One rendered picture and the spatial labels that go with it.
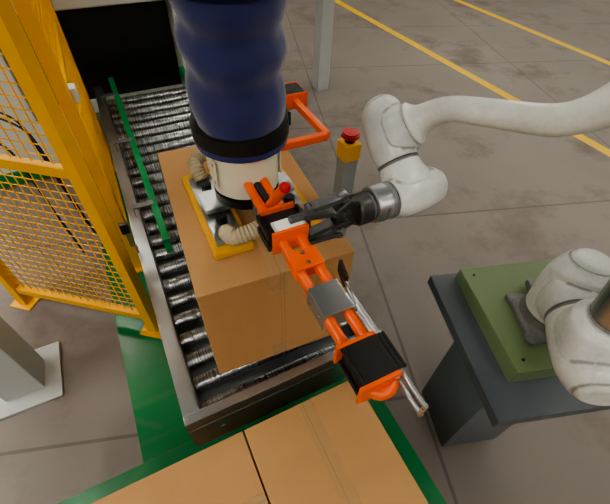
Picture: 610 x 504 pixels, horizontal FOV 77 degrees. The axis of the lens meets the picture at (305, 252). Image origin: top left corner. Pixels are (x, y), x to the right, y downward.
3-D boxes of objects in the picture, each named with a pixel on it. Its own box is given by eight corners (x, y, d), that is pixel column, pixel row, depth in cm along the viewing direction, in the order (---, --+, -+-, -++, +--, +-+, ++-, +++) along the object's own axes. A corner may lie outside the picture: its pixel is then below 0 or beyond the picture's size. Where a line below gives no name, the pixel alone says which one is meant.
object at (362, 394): (332, 360, 66) (334, 345, 62) (369, 344, 68) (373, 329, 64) (357, 405, 61) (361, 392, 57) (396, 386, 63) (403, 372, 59)
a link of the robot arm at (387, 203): (395, 225, 92) (374, 233, 90) (374, 202, 97) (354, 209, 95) (404, 196, 85) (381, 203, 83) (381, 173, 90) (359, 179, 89)
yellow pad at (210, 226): (182, 182, 114) (178, 167, 110) (215, 173, 117) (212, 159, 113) (215, 261, 94) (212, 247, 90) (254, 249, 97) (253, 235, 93)
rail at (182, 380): (102, 114, 265) (92, 87, 251) (111, 112, 267) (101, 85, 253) (193, 438, 129) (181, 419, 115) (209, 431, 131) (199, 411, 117)
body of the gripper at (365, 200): (380, 201, 84) (343, 213, 81) (373, 229, 90) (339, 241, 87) (362, 182, 88) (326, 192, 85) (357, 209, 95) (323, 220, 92)
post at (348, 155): (320, 294, 220) (337, 138, 146) (331, 289, 222) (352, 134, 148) (326, 303, 216) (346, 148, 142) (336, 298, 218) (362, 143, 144)
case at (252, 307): (182, 239, 153) (156, 152, 123) (277, 215, 164) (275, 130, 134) (219, 375, 116) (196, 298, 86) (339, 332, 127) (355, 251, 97)
